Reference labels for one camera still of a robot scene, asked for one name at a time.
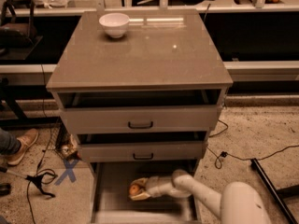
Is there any dark chair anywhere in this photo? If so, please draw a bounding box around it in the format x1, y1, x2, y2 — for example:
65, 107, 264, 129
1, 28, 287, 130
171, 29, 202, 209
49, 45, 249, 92
0, 0, 42, 60

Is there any white ceramic bowl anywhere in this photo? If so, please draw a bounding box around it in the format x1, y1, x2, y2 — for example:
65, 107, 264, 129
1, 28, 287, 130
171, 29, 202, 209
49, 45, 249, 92
99, 13, 130, 38

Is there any middle grey drawer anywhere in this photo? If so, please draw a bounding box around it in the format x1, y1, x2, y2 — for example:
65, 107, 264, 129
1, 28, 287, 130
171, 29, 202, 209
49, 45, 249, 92
78, 132, 207, 162

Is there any black metal stand leg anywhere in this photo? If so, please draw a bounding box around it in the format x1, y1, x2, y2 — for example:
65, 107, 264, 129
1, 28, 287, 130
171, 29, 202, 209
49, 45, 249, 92
250, 159, 299, 224

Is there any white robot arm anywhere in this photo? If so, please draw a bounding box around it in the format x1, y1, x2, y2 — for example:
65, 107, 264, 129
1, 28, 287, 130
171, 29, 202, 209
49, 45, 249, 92
129, 169, 272, 224

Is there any orange fruit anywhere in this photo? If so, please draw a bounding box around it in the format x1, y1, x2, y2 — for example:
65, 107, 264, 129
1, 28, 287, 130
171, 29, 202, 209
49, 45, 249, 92
129, 184, 140, 195

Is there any grey drawer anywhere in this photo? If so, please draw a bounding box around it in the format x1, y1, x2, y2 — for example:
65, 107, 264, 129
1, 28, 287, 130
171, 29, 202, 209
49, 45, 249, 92
91, 161, 201, 224
55, 89, 223, 134
78, 132, 207, 162

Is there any grey drawer cabinet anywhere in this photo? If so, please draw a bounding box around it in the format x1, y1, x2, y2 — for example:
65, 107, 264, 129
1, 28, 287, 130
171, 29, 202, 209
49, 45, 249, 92
45, 8, 234, 224

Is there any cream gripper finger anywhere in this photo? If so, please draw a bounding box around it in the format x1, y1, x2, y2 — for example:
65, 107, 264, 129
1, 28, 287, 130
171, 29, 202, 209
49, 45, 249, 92
130, 191, 150, 201
132, 177, 148, 188

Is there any blue jeans leg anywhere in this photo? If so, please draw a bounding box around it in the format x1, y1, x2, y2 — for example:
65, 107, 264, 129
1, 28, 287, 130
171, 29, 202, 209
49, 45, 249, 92
0, 129, 21, 155

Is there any black grabber tool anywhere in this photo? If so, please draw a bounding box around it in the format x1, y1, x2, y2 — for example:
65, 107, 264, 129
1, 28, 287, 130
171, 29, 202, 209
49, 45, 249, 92
0, 166, 56, 198

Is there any top grey drawer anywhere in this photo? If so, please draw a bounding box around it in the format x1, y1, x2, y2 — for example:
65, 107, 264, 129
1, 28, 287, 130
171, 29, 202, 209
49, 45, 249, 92
55, 89, 223, 134

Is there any black floor cable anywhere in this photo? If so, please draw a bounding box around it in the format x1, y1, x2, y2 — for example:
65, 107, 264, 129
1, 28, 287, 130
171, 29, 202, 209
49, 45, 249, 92
206, 119, 299, 170

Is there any bottom grey drawer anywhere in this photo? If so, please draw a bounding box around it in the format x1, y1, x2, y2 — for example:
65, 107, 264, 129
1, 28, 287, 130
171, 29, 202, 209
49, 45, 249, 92
91, 161, 201, 224

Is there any black cable left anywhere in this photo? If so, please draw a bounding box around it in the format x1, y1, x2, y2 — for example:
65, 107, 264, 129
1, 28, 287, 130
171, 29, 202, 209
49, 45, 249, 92
25, 63, 59, 224

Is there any wire basket with items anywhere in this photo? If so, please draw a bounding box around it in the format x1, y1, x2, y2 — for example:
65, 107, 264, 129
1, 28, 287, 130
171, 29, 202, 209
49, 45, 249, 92
47, 121, 79, 161

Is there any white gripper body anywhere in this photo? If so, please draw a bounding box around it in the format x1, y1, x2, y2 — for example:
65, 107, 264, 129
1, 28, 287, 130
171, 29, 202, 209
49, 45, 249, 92
145, 176, 173, 198

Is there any blue tape cross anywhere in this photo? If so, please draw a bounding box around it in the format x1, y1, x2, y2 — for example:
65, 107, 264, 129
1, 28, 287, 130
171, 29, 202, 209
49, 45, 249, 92
54, 160, 78, 186

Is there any tan shoe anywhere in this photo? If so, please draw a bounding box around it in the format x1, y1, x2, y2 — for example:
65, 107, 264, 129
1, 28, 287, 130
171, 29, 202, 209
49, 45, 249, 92
6, 129, 38, 166

